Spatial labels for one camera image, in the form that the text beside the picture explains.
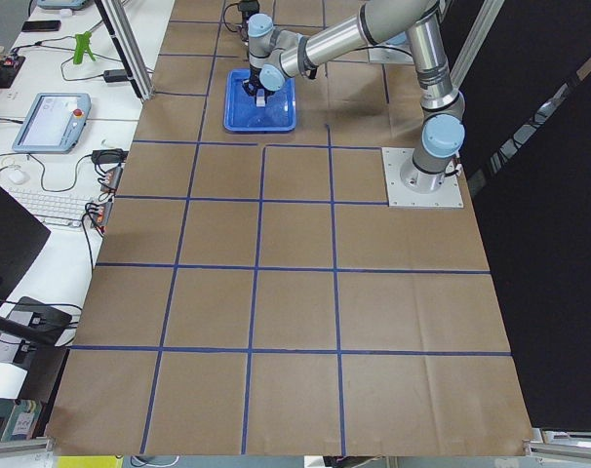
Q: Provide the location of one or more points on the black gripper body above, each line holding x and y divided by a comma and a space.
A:
253, 86

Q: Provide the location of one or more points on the white block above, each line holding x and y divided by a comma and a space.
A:
260, 98

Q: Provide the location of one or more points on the blue plastic tray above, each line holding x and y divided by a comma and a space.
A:
248, 115

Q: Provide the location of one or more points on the black power adapter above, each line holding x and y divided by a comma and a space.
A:
115, 76

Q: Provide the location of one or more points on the teach pendant tablet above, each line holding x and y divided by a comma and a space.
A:
53, 123

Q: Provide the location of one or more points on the white keyboard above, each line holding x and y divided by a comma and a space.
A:
53, 210

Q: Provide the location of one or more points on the black smartphone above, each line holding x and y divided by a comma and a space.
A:
49, 25

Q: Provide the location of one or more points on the white computer mouse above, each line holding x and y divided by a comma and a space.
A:
18, 176

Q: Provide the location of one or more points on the black monitor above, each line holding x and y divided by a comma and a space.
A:
22, 238

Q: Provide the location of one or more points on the aluminium frame post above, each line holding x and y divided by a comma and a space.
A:
123, 38

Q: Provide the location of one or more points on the green handled reacher grabber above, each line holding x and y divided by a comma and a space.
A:
82, 48

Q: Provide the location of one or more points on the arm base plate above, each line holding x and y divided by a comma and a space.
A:
409, 188

